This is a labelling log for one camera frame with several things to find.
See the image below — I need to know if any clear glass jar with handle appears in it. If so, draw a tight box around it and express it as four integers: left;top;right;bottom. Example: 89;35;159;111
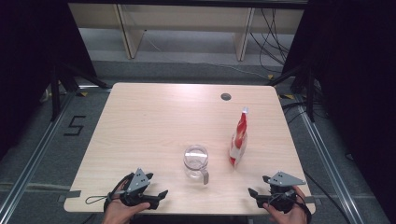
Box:
182;144;210;186

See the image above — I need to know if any black floor cable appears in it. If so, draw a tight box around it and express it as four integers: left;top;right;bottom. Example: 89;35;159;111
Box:
303;170;353;224

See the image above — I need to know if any black wrist strap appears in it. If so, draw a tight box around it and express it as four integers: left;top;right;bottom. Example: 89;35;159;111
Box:
104;172;135;213

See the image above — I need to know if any metal floor rail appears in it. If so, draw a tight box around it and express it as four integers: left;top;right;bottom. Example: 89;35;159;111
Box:
293;95;366;224
0;91;78;224

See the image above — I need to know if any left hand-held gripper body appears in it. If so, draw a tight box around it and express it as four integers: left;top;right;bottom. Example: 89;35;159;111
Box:
120;167;161;210

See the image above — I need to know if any black curtain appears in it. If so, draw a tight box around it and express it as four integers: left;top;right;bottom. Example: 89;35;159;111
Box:
280;0;396;220
0;0;98;161

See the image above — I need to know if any thin black lanyard cord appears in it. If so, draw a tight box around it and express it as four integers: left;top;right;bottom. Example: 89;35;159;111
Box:
85;192;126;205

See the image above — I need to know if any beige wooden shelf unit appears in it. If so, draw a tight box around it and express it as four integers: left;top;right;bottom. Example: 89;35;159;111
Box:
67;3;304;63

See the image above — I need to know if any black metal stand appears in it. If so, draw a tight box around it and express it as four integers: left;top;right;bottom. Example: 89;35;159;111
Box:
266;64;316;123
49;61;110;123

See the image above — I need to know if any red and white plastic bag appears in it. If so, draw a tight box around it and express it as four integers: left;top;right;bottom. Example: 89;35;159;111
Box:
228;105;250;169

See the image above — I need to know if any bundle of black cables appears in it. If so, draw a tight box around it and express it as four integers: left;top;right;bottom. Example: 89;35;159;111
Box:
249;8;296;75

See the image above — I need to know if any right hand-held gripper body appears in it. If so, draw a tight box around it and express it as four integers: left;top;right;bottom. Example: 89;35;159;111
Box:
255;171;307;215

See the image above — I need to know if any person's right hand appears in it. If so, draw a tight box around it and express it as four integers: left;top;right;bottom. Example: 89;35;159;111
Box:
262;185;310;224

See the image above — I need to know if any grey tape strip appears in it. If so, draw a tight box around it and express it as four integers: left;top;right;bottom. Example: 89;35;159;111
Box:
300;195;322;205
57;189;82;203

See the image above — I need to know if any person's left hand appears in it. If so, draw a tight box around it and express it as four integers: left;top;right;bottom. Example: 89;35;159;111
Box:
102;178;151;224

